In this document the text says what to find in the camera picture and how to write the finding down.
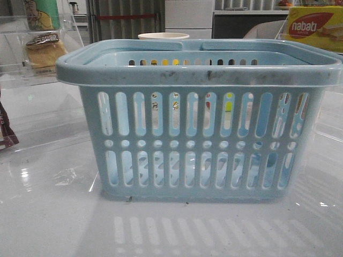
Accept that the plate of fruit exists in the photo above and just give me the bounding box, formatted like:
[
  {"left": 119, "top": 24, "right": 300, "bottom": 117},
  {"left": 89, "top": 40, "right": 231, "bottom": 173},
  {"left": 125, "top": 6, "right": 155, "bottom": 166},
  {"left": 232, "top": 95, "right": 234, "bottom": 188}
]
[{"left": 277, "top": 0, "right": 293, "bottom": 7}]

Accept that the left clear acrylic shelf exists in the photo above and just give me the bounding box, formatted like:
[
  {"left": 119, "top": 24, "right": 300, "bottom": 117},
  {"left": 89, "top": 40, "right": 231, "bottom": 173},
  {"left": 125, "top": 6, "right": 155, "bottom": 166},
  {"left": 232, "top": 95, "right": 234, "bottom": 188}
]
[{"left": 1, "top": 14, "right": 84, "bottom": 89}]

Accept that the white refrigerator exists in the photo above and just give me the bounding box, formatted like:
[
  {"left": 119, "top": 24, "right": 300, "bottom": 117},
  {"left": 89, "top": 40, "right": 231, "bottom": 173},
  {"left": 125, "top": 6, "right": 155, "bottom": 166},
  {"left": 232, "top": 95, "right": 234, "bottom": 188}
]
[{"left": 165, "top": 1, "right": 214, "bottom": 39}]

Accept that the yellow nabati wafer box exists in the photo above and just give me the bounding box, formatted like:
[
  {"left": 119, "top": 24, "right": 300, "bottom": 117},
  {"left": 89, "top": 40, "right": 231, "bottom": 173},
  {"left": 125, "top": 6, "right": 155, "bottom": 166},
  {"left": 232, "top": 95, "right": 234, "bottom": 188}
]
[{"left": 282, "top": 6, "right": 342, "bottom": 53}]

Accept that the red belt stanchion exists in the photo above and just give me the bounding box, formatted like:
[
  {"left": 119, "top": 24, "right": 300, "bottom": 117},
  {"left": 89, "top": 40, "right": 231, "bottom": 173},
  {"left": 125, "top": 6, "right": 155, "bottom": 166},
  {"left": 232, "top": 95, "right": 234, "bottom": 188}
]
[{"left": 96, "top": 13, "right": 158, "bottom": 20}]

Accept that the green yellow snack bag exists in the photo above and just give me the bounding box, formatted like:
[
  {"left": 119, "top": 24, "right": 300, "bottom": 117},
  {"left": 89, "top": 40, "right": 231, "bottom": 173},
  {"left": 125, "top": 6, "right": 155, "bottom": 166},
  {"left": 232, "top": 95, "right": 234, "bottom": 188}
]
[{"left": 24, "top": 0, "right": 61, "bottom": 31}]

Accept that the beige sofa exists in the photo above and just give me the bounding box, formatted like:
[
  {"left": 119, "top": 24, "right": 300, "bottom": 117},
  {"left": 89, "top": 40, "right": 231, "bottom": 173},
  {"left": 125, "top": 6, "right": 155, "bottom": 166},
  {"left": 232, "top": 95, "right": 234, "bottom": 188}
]
[{"left": 243, "top": 20, "right": 285, "bottom": 39}]

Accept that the light blue plastic basket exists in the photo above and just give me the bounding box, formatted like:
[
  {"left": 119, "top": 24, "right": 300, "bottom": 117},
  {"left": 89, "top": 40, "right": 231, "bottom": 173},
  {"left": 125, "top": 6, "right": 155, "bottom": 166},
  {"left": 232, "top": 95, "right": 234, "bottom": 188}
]
[{"left": 56, "top": 39, "right": 342, "bottom": 200}]

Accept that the dark brown snack packet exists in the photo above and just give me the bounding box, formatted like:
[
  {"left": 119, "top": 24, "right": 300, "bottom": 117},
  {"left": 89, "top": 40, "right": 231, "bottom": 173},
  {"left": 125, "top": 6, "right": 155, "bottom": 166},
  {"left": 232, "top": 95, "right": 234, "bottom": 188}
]
[{"left": 1, "top": 104, "right": 19, "bottom": 150}]

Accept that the packaged bread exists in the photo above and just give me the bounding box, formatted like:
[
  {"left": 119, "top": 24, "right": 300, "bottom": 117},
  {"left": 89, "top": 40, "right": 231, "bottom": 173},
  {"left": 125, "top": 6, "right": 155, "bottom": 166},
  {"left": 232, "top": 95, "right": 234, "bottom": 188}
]
[{"left": 25, "top": 33, "right": 67, "bottom": 69}]

